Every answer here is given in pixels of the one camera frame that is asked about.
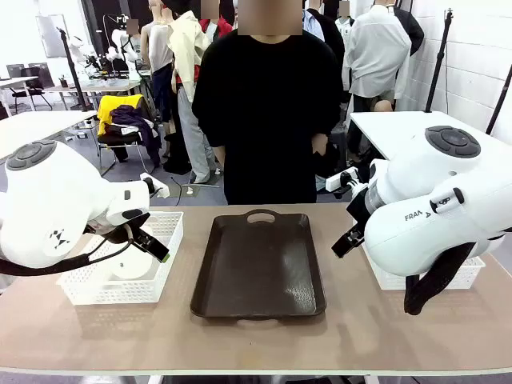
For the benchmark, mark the mannequin with white tank top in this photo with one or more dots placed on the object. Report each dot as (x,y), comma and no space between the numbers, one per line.
(158,48)

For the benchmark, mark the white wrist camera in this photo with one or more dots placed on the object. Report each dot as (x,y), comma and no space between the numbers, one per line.
(158,188)
(338,180)

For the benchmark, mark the yellow garment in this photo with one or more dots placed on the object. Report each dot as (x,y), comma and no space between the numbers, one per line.
(108,108)

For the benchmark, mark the grey whiteboard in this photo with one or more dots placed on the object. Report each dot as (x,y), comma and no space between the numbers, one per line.
(51,36)

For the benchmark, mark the metal frame chair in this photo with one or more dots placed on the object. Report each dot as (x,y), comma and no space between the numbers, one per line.
(120,146)

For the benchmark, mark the black tripod stand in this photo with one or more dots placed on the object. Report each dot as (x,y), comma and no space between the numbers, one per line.
(74,72)
(438,60)

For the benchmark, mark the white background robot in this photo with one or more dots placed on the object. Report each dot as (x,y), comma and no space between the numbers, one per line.
(120,40)

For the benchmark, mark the dark purple garment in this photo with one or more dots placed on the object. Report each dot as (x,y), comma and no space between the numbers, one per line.
(136,120)

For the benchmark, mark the white table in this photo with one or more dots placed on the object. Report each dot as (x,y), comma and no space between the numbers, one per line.
(392,128)
(36,128)

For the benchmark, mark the dark brown plastic tray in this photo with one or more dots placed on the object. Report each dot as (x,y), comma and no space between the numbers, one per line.
(260,264)

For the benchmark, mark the mannequin with black jacket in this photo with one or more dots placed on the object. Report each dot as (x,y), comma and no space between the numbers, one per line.
(412,32)

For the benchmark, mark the person's right hand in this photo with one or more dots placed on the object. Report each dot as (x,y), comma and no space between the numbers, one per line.
(220,155)

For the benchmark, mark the white perforated plastic basket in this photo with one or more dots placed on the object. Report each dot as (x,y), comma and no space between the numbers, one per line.
(100,290)
(468,276)

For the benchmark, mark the person in black sweater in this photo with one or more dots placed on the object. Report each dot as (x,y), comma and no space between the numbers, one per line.
(268,120)

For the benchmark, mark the mannequin with white shirt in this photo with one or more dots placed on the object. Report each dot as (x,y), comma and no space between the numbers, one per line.
(378,56)

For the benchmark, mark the mannequin with beige jacket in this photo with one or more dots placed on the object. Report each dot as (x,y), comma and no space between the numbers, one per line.
(188,60)

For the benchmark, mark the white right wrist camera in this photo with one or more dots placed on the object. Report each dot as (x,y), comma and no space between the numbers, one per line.
(338,180)

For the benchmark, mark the black slanted stand pole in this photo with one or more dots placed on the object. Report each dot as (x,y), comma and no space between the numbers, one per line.
(500,100)

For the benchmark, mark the person in red top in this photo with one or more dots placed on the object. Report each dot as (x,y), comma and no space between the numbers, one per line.
(214,28)

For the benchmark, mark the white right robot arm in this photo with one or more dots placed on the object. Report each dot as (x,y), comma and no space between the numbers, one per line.
(432,200)

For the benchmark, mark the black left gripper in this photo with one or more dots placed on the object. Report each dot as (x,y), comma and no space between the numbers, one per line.
(128,226)

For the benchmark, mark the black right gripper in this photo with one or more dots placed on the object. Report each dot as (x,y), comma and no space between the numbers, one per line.
(360,210)

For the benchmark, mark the translucent white conical flask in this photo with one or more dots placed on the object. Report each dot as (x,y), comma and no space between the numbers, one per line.
(132,266)

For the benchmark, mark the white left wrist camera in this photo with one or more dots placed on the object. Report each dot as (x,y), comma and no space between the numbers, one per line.
(158,188)

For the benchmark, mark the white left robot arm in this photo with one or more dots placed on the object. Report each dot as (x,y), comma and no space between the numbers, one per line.
(48,200)

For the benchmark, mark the black office chair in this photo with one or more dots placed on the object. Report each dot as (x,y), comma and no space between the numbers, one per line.
(28,84)

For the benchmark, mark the person's left hand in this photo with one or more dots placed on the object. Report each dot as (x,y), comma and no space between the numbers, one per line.
(320,144)

